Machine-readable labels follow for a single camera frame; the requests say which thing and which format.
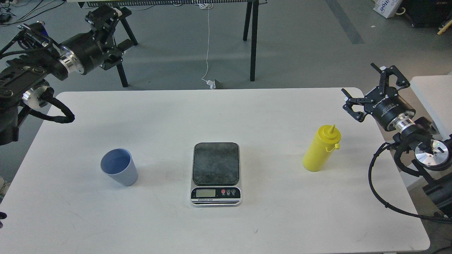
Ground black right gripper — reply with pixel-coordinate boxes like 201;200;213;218
341;63;416;132

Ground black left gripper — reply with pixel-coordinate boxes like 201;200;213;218
59;5;134;74

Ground yellow squeeze bottle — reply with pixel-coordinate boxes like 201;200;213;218
302;125;341;172

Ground blue plastic cup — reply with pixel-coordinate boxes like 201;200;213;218
100;148;138;186

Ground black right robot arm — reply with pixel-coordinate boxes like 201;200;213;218
341;63;451;224

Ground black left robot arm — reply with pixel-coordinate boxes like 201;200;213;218
0;5;138;145

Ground digital kitchen scale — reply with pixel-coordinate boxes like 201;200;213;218
189;143;243;207

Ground white side table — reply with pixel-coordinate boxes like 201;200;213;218
400;74;452;140

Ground white cardboard box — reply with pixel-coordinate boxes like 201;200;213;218
373;0;406;19

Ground white power adapter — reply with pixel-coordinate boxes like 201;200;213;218
206;79;224;90

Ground black trestle table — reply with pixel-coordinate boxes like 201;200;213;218
67;0;261;82

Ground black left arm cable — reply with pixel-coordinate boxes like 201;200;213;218
26;88;75;124

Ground white hanging cable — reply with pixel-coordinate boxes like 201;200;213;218
199;3;213;83

